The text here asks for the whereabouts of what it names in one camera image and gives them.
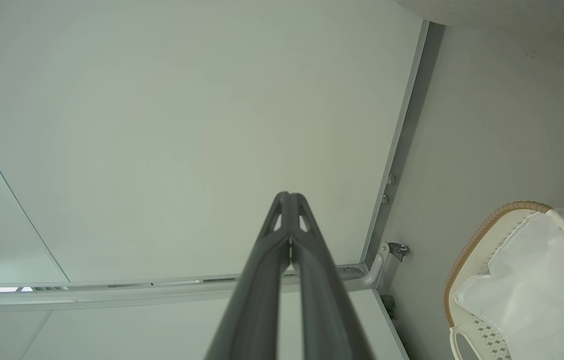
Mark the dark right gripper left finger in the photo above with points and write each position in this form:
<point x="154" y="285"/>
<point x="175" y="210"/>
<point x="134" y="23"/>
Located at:
<point x="252" y="310"/>

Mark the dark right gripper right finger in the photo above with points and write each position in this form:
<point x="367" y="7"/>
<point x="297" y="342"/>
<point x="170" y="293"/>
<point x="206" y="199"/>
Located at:
<point x="327" y="310"/>

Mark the white basket with brown rim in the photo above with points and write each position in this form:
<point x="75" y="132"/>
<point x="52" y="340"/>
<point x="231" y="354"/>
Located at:
<point x="472" y="250"/>

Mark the black caster wheel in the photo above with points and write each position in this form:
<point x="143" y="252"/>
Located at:
<point x="399" y="250"/>
<point x="388" y="306"/>

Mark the white cloth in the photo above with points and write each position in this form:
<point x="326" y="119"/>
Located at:
<point x="537" y="290"/>

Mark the grey metal tube frame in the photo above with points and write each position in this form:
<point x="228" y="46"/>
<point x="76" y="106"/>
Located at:
<point x="112" y="294"/>

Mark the grey wall panel edge trim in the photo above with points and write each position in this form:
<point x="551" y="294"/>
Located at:
<point x="402" y="125"/>

